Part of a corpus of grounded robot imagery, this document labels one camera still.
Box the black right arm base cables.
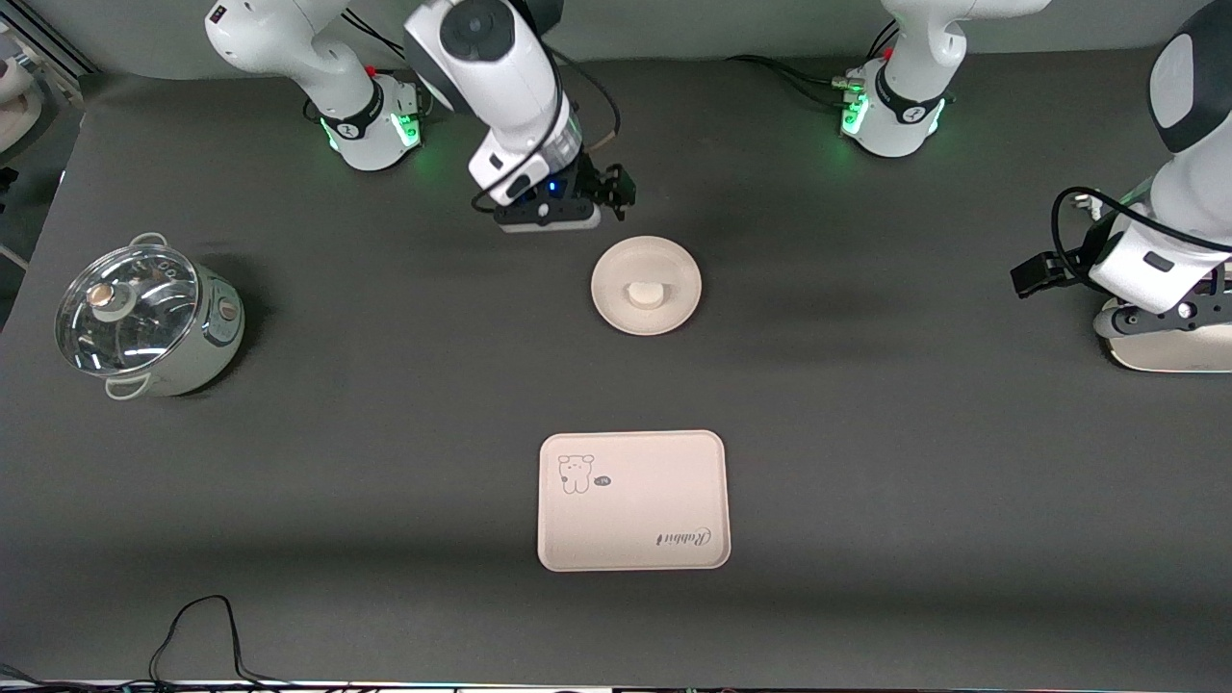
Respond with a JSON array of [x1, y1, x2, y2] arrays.
[[342, 10, 453, 116]]

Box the thin black looped cable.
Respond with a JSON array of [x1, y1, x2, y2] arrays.
[[149, 595, 290, 689]]

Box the black left arm base cables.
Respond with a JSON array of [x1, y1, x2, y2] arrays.
[[725, 19, 901, 107]]

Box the beige rounded object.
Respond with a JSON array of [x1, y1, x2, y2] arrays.
[[0, 53, 44, 153]]

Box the black arm base cables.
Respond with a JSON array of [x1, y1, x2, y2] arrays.
[[725, 19, 901, 107], [342, 10, 453, 116]]

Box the round cream plate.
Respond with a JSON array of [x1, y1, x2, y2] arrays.
[[591, 236, 703, 336]]

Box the pale green electric pot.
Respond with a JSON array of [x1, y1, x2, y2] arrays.
[[56, 233, 246, 400]]

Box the glass pot lid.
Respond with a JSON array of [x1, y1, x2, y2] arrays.
[[56, 245, 200, 374]]

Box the dark grey table mat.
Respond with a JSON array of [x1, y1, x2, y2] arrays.
[[0, 38, 1232, 689]]

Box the cream rabbit print tray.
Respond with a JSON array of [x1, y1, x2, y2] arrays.
[[537, 430, 732, 573]]

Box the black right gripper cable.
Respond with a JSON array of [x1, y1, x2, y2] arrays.
[[472, 43, 623, 215]]

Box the white rounded appliance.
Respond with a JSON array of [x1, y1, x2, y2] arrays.
[[1095, 306, 1232, 373]]

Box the aluminium frame rail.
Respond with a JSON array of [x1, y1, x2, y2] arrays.
[[0, 0, 99, 76]]

